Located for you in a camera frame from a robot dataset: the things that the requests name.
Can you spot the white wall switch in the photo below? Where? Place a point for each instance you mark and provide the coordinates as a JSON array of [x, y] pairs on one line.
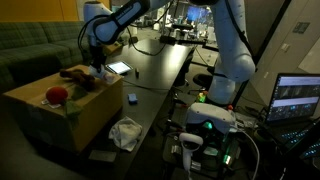
[[285, 47]]

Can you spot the white VR controller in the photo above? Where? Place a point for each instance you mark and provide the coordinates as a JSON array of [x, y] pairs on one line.
[[190, 140]]

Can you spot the large cardboard box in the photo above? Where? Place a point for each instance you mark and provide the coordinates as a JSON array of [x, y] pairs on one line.
[[90, 113]]

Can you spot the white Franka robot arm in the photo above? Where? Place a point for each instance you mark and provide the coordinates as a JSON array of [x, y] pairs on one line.
[[233, 60]]

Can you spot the brown plush toy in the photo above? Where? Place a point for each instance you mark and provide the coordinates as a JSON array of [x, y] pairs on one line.
[[80, 80]]

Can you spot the black equipment bar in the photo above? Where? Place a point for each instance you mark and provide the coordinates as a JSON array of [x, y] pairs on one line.
[[173, 39]]

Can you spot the white towel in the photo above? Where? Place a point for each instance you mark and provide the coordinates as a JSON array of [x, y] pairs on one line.
[[125, 133]]

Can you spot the small red knob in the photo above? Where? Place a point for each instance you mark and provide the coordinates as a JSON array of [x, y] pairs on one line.
[[230, 107]]

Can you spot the red plush rose green leaves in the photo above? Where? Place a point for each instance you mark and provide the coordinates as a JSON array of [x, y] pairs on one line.
[[56, 95]]

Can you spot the blue sponge block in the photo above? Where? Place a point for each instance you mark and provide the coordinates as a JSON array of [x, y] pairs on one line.
[[132, 98]]

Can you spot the lit tablet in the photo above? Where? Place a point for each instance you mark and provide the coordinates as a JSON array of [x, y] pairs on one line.
[[120, 67]]

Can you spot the small black cylinder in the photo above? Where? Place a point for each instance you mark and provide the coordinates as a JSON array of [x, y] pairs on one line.
[[137, 73]]

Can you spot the green plaid sofa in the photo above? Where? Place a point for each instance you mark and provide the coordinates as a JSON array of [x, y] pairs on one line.
[[30, 50]]

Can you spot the black device green lights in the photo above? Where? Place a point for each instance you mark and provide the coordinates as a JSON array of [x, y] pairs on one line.
[[233, 146]]

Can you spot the distant blue screen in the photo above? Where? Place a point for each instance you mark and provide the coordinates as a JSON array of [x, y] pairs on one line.
[[196, 14]]

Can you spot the open black laptop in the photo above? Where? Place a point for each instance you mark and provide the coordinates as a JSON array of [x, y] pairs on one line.
[[293, 96]]

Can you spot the dark grey flat block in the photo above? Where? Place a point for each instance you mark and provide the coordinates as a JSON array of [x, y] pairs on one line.
[[101, 156]]

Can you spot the white VR headset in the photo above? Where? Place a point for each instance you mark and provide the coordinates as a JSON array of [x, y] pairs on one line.
[[210, 115]]

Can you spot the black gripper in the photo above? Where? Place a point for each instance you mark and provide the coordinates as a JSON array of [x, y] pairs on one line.
[[97, 56]]

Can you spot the small green yellow object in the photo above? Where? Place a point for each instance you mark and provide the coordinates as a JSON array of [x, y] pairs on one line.
[[202, 97]]

